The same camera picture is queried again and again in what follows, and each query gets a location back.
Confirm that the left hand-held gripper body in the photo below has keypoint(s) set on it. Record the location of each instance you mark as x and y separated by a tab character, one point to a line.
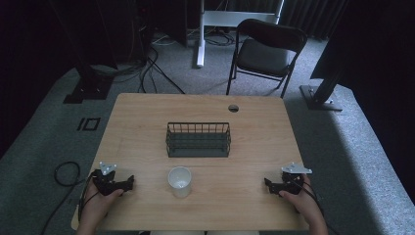
105	186

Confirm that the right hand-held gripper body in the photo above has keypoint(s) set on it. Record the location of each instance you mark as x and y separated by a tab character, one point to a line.
292	186

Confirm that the person's left hand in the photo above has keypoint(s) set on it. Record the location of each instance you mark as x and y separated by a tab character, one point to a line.
96	204

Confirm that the person's right hand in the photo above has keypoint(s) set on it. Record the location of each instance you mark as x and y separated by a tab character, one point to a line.
305	202

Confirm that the white cup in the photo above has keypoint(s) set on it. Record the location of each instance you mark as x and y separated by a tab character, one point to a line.
179	182

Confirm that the black metal stand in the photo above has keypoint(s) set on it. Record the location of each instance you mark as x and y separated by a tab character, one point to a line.
89	88
321	94

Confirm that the black folding chair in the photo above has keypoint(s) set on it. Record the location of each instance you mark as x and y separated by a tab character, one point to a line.
266	55

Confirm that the white desk frame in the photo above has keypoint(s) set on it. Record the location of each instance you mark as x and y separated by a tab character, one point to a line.
225	18

